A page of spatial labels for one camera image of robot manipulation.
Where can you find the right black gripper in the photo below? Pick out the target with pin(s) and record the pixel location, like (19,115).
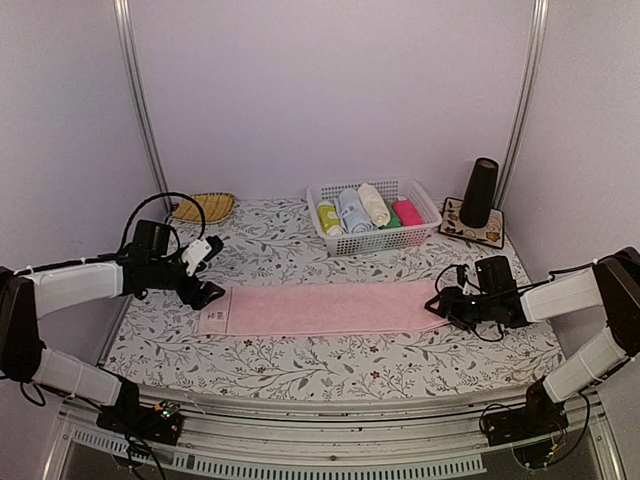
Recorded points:
(451,306)

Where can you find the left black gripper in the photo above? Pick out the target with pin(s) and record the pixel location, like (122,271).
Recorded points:
(209,289)

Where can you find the pink towel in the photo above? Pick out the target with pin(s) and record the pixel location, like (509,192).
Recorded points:
(321,310)

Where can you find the cream white towel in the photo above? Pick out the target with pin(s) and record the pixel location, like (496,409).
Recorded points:
(373,204)

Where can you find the white plastic basket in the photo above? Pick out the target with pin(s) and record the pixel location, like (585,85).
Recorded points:
(391,189)

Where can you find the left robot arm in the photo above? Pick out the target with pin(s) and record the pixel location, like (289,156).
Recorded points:
(143,262)

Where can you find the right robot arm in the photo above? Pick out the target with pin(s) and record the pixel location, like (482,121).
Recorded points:
(610,283)

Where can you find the floral tablecloth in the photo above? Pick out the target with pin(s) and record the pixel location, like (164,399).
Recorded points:
(271,242)

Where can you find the yellow woven mat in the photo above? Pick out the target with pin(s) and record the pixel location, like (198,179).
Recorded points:
(216,207)

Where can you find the floral coaster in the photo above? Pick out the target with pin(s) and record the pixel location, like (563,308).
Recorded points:
(491,235)

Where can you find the green rolled towel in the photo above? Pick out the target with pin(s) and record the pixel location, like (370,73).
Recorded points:
(394,221)

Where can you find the magenta rolled towel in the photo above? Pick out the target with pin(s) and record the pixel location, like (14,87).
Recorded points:
(407,213)

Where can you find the dark brown tall cup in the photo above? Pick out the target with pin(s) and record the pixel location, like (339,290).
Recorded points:
(478,198)

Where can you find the light blue rolled towel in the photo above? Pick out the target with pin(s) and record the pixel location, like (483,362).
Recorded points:
(352,213)

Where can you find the yellow dotted rolled towel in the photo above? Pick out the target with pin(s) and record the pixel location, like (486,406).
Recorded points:
(329,219)

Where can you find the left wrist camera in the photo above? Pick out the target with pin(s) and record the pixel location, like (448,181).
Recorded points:
(200,251)

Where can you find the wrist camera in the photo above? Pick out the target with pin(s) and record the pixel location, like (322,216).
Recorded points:
(200,251)
(462,278)

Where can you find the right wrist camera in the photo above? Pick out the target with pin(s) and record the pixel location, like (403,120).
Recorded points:
(462,278)

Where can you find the aluminium front rail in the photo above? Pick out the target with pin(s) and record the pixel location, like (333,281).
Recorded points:
(429,437)

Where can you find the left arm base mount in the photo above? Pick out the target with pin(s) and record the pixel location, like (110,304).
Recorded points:
(161,423)

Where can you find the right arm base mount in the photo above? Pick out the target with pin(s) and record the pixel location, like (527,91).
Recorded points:
(501,424)

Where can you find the left aluminium frame post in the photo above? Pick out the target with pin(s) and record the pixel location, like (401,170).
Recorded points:
(125,30)

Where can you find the aluminium frame post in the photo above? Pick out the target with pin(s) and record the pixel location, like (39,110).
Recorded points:
(125,30)
(531,68)

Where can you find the right aluminium frame post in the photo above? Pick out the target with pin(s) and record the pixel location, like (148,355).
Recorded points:
(531,68)

